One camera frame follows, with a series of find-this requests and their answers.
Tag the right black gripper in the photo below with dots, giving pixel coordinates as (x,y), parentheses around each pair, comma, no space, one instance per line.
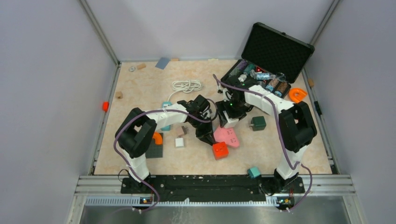
(240,115)

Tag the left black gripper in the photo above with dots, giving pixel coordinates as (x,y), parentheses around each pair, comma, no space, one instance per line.
(206,135)

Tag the pink triangular power strip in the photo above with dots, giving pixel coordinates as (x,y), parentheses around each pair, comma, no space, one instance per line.
(226,135)

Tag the red cube socket adapter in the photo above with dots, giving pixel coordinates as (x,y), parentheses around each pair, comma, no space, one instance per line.
(220,150)

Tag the white cube socket adapter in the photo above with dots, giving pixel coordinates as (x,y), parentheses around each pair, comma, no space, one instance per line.
(230,122)

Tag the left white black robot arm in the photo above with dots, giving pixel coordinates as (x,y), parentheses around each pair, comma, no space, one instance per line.
(134,136)

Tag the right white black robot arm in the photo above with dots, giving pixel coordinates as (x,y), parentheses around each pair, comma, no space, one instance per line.
(294,123)

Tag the pink brown charger plug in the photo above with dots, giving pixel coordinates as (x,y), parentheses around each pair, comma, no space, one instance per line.
(181,131)

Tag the teal small plug adapter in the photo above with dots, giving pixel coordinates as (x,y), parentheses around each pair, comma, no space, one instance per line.
(253,172)

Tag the dark green cube adapter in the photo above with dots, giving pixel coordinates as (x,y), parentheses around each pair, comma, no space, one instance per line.
(258,123)

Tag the small white charger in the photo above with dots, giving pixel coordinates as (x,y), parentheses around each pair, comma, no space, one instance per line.
(179,143)

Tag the orange arch block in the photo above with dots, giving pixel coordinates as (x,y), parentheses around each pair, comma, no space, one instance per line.
(158,139)

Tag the teal power strip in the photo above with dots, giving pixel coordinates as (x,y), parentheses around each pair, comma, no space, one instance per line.
(166,104)

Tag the dark grey building baseplate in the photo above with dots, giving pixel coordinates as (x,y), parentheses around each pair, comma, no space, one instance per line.
(154,150)

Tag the orange arch toy right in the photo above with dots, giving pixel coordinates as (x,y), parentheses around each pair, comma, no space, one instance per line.
(296,95)

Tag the black open case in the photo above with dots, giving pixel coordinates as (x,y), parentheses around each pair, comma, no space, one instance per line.
(272,58)

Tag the grey blue card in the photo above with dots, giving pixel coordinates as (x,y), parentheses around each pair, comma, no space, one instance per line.
(162,63)

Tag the wooden block right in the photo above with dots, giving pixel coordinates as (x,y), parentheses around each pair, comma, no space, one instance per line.
(310,82)

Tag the wooden block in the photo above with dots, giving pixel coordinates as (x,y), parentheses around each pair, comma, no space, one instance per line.
(141,66)
(310,82)

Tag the wooden block top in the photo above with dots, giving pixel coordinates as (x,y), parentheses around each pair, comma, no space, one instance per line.
(141,66)

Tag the red orange clip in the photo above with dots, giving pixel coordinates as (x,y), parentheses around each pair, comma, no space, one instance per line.
(105,106)

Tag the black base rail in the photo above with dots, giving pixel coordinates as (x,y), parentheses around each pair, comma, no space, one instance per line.
(211,188)

